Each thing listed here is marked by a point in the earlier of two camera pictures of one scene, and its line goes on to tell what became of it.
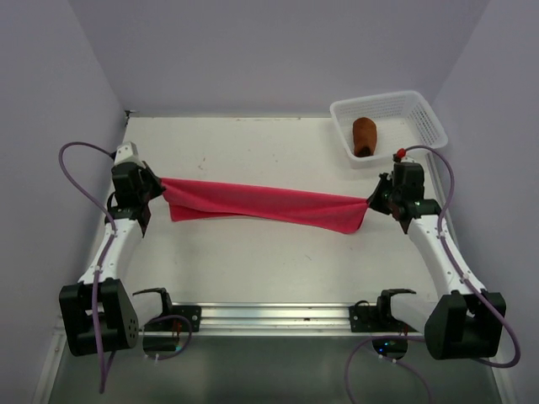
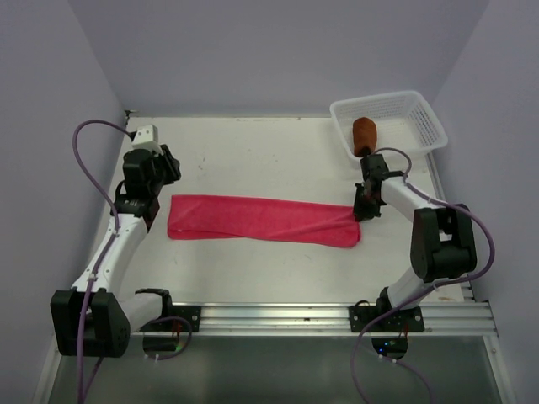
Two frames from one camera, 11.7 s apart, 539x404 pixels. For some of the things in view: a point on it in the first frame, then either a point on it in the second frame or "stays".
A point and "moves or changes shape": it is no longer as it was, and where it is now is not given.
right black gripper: x=374 y=200 → x=361 y=213
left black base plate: x=176 y=325 stays
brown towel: x=364 y=130 stays
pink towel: x=194 y=200 moves or changes shape
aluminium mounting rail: x=277 y=321 stays
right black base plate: x=366 y=319 stays
